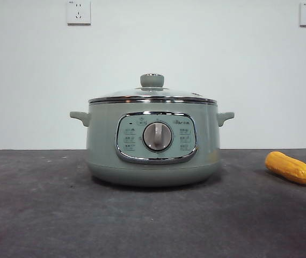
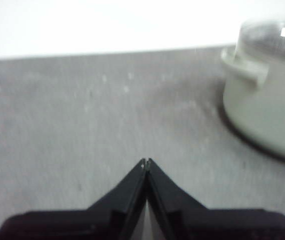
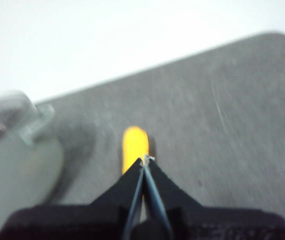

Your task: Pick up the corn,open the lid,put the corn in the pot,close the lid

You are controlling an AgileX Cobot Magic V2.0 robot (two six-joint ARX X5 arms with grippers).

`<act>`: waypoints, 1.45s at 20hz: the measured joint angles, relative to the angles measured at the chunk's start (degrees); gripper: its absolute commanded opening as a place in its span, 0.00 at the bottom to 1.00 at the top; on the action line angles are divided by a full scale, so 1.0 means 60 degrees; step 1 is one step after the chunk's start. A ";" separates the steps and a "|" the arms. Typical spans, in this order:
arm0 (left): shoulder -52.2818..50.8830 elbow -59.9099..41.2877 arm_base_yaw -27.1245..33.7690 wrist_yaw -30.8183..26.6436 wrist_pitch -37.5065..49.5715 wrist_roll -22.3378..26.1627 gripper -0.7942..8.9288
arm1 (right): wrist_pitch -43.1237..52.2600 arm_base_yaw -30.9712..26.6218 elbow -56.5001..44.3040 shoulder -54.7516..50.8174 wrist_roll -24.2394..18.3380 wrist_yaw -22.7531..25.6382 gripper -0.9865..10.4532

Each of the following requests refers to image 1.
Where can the yellow corn cob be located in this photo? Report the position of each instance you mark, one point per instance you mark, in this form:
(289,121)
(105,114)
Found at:
(290,168)

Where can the green electric cooking pot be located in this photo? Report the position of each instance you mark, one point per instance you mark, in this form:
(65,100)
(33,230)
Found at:
(102,150)

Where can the glass lid with green knob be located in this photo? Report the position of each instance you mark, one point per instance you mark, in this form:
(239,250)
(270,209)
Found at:
(152,79)

